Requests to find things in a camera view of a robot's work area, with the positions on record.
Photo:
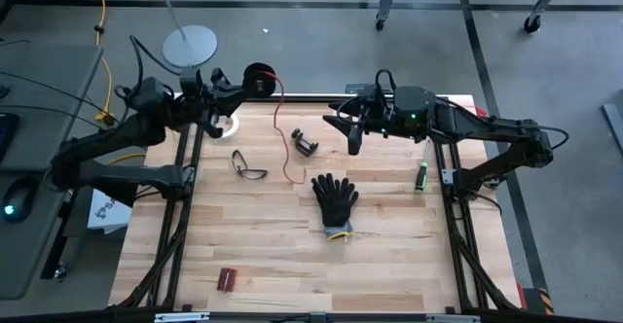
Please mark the black glove yellow cuff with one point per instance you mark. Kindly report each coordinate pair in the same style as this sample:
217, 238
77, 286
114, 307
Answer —
335, 204

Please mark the white printed box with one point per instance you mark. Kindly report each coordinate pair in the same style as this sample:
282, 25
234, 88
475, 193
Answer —
104, 216

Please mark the grey side desk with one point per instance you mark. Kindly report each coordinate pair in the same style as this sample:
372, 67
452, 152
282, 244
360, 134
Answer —
29, 264

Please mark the black computer mouse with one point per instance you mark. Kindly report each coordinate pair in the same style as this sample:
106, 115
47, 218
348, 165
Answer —
18, 200

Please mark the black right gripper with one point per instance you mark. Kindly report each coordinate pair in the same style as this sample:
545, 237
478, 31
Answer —
377, 111

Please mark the clear safety glasses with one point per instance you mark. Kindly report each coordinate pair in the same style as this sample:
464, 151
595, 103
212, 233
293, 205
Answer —
241, 165

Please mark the green black screwdriver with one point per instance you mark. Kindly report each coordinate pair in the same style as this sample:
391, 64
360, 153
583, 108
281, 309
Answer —
421, 177

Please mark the red screwdriver bit holder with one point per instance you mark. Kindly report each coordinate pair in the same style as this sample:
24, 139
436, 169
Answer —
227, 280

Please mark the white floor lamp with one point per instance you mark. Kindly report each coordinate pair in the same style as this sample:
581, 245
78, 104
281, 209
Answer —
190, 46

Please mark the black beam with silver brackets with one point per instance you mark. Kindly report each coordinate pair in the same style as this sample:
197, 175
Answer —
272, 319

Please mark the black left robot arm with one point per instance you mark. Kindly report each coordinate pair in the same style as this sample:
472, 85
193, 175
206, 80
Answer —
112, 135

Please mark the black aluminium frame rails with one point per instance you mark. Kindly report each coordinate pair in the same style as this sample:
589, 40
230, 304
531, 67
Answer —
173, 284
460, 260

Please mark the grey metal bar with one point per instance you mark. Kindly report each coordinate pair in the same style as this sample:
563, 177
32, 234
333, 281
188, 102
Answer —
614, 128

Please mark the red corner piece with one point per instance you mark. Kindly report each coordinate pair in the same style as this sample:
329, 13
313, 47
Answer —
481, 112
521, 296

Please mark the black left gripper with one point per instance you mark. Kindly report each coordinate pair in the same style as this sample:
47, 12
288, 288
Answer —
194, 99

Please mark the black C-clamp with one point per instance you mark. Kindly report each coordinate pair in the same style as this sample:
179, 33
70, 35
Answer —
305, 147

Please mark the white tape roll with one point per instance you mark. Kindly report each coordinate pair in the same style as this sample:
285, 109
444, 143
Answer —
232, 127

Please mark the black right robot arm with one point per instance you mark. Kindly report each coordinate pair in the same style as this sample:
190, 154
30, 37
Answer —
487, 126

